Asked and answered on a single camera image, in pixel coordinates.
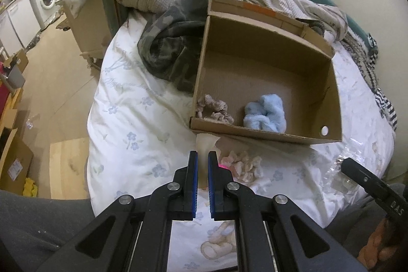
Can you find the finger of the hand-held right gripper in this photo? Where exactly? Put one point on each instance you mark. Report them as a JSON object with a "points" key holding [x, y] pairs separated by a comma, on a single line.
{"points": [[360, 174]]}

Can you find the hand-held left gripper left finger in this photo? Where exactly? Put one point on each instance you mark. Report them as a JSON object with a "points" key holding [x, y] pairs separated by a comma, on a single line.
{"points": [[192, 186]]}

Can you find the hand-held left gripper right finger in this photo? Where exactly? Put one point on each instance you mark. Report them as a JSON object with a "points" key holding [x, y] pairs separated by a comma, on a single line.
{"points": [[212, 186]]}

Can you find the cream soft cloth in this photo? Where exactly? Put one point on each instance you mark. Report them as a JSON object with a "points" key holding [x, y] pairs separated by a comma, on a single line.
{"points": [[207, 144]]}

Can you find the person's right hand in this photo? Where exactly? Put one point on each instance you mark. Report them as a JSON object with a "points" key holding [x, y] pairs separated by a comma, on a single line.
{"points": [[379, 243]]}

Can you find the clear plastic wrap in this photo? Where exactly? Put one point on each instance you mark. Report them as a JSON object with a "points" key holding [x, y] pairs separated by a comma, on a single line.
{"points": [[347, 163]]}

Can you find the small pink item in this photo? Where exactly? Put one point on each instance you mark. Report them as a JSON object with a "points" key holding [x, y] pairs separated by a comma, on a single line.
{"points": [[223, 166]]}

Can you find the pink and white frilly scrunchie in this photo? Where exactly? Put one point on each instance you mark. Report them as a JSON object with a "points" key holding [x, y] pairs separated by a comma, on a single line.
{"points": [[244, 165]]}

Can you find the person's right leg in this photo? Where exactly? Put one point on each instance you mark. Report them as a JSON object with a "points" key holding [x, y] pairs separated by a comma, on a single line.
{"points": [[350, 221]]}

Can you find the person's leg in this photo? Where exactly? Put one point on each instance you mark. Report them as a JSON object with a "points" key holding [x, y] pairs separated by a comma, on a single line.
{"points": [[350, 221], [35, 227]]}

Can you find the beige frilly scrunchie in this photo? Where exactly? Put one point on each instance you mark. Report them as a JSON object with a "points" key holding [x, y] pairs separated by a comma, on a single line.
{"points": [[212, 109]]}

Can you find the light blue fluffy cloth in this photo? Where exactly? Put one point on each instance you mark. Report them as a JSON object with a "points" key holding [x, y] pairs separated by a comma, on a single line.
{"points": [[264, 114]]}

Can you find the bed with white floral sheet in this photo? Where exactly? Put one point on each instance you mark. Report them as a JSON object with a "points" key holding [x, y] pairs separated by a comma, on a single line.
{"points": [[140, 106]]}

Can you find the black and white striped cloth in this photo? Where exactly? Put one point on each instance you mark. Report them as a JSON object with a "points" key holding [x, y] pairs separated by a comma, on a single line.
{"points": [[369, 68]]}

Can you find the light wooden board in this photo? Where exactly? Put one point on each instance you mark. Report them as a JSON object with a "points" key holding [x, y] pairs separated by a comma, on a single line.
{"points": [[68, 166]]}

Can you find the camouflage garment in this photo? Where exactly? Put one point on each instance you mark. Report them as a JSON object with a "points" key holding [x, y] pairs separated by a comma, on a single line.
{"points": [[172, 39]]}

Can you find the yellow item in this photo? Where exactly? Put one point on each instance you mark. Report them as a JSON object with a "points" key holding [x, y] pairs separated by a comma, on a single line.
{"points": [[30, 188]]}

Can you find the person's left leg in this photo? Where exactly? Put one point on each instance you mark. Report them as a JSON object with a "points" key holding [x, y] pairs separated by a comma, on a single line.
{"points": [[35, 227]]}

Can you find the flat cardboard box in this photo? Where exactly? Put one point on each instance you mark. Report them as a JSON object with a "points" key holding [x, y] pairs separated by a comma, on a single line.
{"points": [[14, 160]]}

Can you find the grey plastic bin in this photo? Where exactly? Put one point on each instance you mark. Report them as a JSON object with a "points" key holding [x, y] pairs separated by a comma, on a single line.
{"points": [[15, 77]]}

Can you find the small brown cardboard box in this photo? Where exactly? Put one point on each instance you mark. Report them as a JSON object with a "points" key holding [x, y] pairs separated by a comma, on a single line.
{"points": [[19, 59]]}

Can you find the white cabinet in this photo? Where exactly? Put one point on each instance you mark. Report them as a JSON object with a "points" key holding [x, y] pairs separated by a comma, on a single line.
{"points": [[17, 25]]}

